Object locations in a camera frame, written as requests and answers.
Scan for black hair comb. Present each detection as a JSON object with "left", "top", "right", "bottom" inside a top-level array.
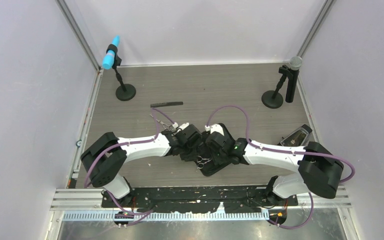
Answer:
[{"left": 150, "top": 101, "right": 184, "bottom": 108}]

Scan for black silver microphone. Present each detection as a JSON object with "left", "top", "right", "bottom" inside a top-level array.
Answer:
[{"left": 285, "top": 56, "right": 303, "bottom": 103}]

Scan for aluminium frame rail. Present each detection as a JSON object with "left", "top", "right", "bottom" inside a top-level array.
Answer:
[{"left": 50, "top": 189, "right": 352, "bottom": 222}]

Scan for black microphone stand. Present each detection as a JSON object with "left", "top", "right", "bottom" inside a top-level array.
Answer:
[
  {"left": 112, "top": 56, "right": 137, "bottom": 101},
  {"left": 261, "top": 65, "right": 292, "bottom": 109}
]

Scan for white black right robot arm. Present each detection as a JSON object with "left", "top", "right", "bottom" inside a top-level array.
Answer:
[{"left": 202, "top": 123, "right": 344, "bottom": 205}]

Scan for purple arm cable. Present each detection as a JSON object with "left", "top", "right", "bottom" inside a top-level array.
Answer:
[
  {"left": 205, "top": 105, "right": 357, "bottom": 231},
  {"left": 83, "top": 107, "right": 180, "bottom": 227}
]

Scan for black zip tool case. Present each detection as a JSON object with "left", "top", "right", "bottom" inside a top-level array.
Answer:
[{"left": 191, "top": 144, "right": 242, "bottom": 177}]

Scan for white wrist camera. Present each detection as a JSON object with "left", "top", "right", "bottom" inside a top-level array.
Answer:
[
  {"left": 169, "top": 122, "right": 190, "bottom": 133},
  {"left": 204, "top": 124, "right": 225, "bottom": 136}
]

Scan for black mounting base plate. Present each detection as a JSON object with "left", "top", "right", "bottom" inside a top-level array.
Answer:
[{"left": 118, "top": 185, "right": 298, "bottom": 214}]

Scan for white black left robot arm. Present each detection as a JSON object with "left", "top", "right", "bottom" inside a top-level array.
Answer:
[{"left": 80, "top": 123, "right": 202, "bottom": 207}]

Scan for black right microphone stand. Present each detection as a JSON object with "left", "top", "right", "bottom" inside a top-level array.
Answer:
[{"left": 261, "top": 65, "right": 292, "bottom": 109}]

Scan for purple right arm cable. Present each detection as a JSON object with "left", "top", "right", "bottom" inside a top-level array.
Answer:
[{"left": 205, "top": 105, "right": 357, "bottom": 231}]

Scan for silver thinning scissors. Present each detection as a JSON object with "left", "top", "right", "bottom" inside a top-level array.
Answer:
[{"left": 156, "top": 117, "right": 179, "bottom": 131}]

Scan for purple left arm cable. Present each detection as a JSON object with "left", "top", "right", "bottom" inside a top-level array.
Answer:
[{"left": 83, "top": 107, "right": 180, "bottom": 227}]

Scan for silver hair scissors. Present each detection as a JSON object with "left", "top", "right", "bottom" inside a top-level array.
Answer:
[{"left": 195, "top": 156, "right": 212, "bottom": 170}]

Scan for blue microphone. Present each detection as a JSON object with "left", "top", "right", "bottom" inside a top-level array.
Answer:
[{"left": 102, "top": 35, "right": 122, "bottom": 70}]

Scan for black left microphone stand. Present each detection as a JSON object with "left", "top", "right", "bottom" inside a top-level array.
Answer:
[{"left": 112, "top": 56, "right": 137, "bottom": 101}]

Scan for clear black box device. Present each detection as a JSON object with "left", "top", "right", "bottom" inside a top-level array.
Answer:
[{"left": 278, "top": 124, "right": 313, "bottom": 147}]

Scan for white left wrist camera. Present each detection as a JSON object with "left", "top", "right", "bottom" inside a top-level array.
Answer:
[{"left": 169, "top": 122, "right": 190, "bottom": 133}]

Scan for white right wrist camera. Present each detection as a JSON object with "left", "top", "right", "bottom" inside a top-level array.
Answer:
[{"left": 204, "top": 124, "right": 225, "bottom": 136}]

